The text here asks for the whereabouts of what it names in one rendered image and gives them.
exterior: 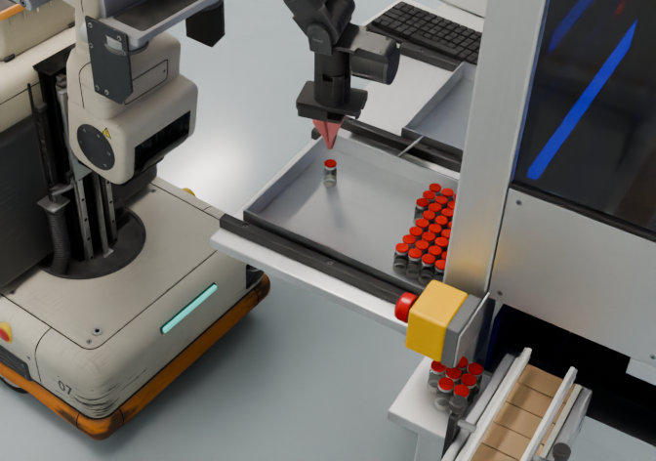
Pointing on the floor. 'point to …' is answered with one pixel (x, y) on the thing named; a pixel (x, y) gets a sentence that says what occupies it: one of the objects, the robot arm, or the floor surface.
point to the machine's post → (493, 139)
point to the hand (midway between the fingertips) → (331, 143)
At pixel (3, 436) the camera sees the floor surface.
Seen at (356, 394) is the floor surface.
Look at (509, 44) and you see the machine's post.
